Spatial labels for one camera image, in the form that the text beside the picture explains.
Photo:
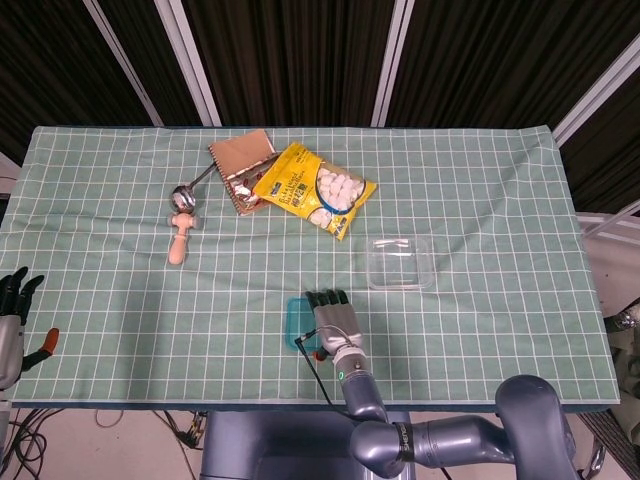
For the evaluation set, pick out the green checked tablecloth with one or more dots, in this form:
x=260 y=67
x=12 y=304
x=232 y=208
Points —
x=125 y=300

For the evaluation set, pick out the metal soup ladle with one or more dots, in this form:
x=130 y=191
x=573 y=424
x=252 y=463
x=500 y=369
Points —
x=182 y=199

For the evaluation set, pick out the black pleated curtain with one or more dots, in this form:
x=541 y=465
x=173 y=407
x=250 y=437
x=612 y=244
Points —
x=300 y=50

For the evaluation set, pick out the clear plastic container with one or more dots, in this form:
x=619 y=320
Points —
x=400 y=265

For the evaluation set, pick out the yellow marshmallow bag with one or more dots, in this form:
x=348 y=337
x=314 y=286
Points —
x=290 y=185

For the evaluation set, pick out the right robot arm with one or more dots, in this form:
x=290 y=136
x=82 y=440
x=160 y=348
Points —
x=360 y=395

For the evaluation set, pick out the white metal frame rail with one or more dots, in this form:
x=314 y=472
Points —
x=610 y=225

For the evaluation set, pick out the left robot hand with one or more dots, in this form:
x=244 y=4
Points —
x=10 y=340

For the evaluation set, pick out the silver red snack packet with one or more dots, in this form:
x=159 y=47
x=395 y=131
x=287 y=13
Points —
x=242 y=192

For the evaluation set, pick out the blue plastic lid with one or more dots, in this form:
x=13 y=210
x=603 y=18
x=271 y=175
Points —
x=300 y=325

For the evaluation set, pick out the wide white frame post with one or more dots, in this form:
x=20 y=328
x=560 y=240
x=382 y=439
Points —
x=190 y=65

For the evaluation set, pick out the grey robot torso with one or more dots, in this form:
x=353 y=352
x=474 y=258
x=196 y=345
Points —
x=250 y=450

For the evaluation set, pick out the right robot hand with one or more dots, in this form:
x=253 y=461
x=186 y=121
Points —
x=337 y=325

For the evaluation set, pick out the slanted white frame post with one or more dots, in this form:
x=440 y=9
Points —
x=120 y=55

